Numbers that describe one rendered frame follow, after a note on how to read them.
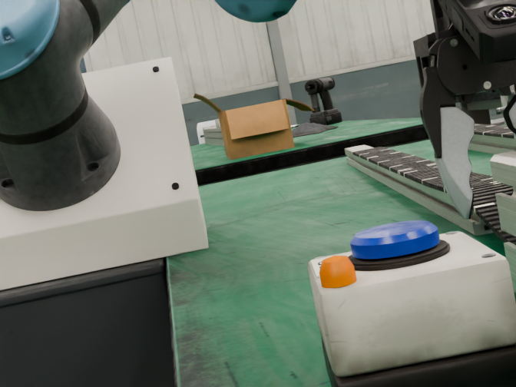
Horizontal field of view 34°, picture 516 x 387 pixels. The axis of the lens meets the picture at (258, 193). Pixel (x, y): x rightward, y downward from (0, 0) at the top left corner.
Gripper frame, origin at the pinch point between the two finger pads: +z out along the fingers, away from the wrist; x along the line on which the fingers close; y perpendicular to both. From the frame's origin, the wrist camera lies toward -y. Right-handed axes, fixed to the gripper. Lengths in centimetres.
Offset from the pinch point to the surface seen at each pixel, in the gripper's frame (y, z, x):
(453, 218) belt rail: 10.0, 2.6, 2.1
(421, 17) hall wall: 1113, -89, -234
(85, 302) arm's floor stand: 21.1, 5.8, 39.3
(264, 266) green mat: 7.6, 3.1, 19.8
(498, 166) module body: -18.9, -4.8, 5.1
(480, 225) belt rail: 2.8, 2.4, 1.5
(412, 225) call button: -29.4, -4.2, 12.2
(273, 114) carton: 193, -8, 12
